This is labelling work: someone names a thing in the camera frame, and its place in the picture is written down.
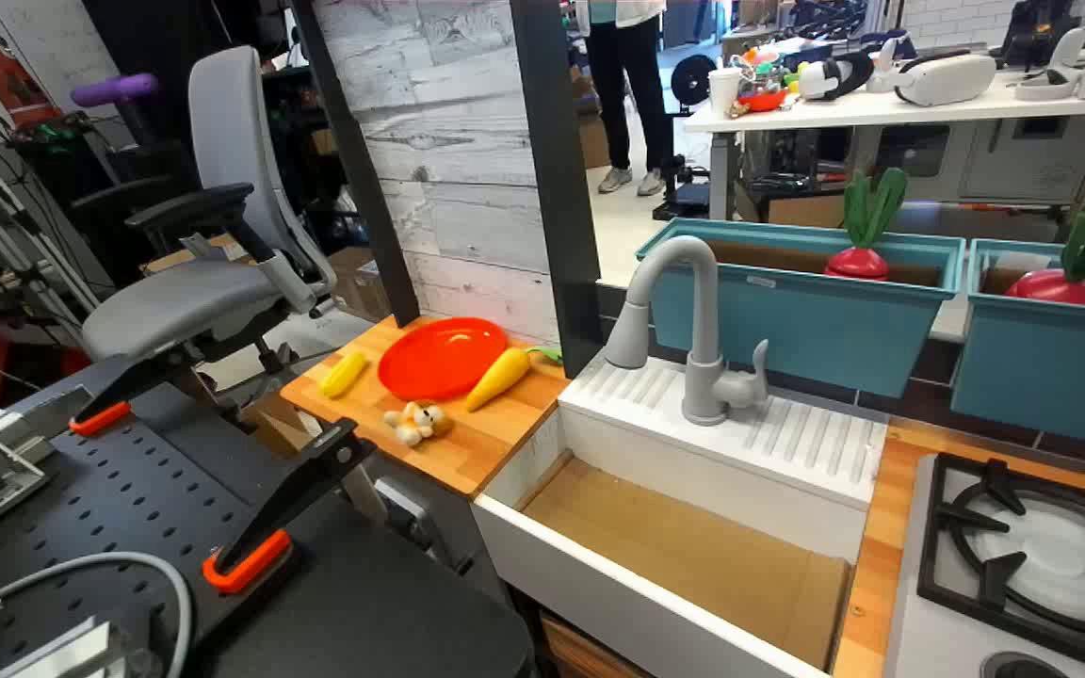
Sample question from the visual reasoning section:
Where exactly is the gray toy faucet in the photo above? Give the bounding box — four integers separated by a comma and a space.
598, 235, 776, 431

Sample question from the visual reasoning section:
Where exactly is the yellow toy carrot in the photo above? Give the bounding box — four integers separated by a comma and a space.
461, 343, 564, 413

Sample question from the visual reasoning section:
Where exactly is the red plastic plate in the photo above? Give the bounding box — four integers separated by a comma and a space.
373, 314, 515, 408

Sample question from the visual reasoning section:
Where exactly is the wooden cutting board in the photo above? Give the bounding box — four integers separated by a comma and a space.
278, 314, 569, 499

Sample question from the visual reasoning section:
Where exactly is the beige toy garlic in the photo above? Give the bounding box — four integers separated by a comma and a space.
379, 400, 452, 451

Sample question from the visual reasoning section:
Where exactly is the marble pattern backdrop panel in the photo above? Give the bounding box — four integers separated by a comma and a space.
312, 0, 562, 349

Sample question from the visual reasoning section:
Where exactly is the yellow toy corn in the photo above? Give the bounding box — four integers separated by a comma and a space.
318, 347, 373, 402

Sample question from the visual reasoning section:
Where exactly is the white toy sink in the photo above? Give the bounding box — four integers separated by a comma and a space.
471, 354, 892, 678

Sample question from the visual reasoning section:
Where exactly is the teal planter box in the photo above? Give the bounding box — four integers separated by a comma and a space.
633, 216, 971, 402
948, 239, 1085, 460

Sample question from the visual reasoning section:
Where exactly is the person in black trousers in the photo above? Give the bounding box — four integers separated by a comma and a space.
578, 0, 687, 201

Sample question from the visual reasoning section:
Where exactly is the large black orange clamp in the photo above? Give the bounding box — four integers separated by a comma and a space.
201, 418, 377, 600

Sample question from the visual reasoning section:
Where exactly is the white cup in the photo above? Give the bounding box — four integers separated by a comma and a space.
706, 63, 745, 122

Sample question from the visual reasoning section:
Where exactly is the red toy radish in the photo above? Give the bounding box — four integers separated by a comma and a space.
820, 162, 911, 284
1007, 201, 1085, 310

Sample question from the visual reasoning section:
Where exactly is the colourful toy pile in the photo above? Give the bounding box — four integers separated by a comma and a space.
736, 42, 813, 116

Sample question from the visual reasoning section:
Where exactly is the gray office chair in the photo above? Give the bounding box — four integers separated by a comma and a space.
67, 44, 346, 382

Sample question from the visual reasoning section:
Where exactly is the white lab table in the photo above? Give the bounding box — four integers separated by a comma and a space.
687, 67, 1085, 221

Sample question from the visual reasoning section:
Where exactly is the small black orange clamp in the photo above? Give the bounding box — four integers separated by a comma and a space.
63, 343, 197, 441

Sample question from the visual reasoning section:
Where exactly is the black stove grate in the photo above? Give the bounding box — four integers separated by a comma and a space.
916, 450, 1085, 678

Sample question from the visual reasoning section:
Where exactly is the white toy stove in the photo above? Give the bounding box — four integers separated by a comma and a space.
880, 450, 1085, 678

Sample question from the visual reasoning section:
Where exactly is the white VR headset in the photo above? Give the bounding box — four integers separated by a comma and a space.
892, 44, 1004, 109

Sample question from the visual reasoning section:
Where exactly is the purple foam roller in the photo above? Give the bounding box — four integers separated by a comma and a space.
67, 71, 162, 109

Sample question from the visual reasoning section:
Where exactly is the black vertical frame post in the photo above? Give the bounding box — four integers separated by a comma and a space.
510, 0, 605, 378

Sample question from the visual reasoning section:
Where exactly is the black slanted frame post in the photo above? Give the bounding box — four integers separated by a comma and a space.
289, 0, 423, 329

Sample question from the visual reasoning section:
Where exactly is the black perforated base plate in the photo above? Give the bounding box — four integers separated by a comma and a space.
0, 373, 534, 678

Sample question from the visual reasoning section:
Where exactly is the gray cable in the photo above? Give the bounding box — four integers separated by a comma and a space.
0, 546, 197, 678

